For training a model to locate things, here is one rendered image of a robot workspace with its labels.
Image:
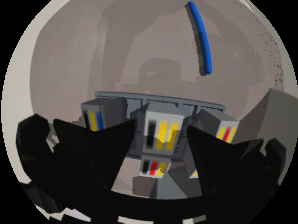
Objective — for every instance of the grey slotted rack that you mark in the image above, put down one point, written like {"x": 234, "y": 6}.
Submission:
{"x": 134, "y": 106}

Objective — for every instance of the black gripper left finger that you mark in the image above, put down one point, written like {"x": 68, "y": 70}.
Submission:
{"x": 105, "y": 149}

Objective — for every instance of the dark grey flat panel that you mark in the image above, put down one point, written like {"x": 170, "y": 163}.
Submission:
{"x": 281, "y": 122}

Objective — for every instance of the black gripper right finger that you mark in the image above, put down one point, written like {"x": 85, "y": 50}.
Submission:
{"x": 214, "y": 158}

